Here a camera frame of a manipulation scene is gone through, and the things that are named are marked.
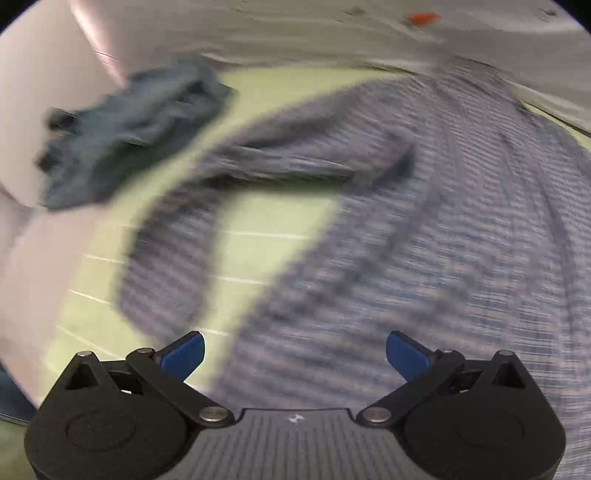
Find blue plaid shirt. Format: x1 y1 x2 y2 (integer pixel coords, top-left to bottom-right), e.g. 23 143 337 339
117 60 591 480

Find blue denim jeans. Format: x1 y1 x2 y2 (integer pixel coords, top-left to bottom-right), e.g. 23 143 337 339
34 58 234 210

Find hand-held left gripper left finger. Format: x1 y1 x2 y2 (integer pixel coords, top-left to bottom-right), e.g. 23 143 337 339
61 330 234 428

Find grey carrot print quilt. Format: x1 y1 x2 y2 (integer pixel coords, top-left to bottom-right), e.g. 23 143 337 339
69 0 591 153

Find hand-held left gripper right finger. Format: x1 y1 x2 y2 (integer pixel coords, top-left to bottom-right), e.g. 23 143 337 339
357 330 533 428

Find white mattress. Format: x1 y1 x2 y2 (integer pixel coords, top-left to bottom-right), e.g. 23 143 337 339
0 203 125 407

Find green checked bed sheet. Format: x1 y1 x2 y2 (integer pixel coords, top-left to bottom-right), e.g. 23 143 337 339
41 67 370 398

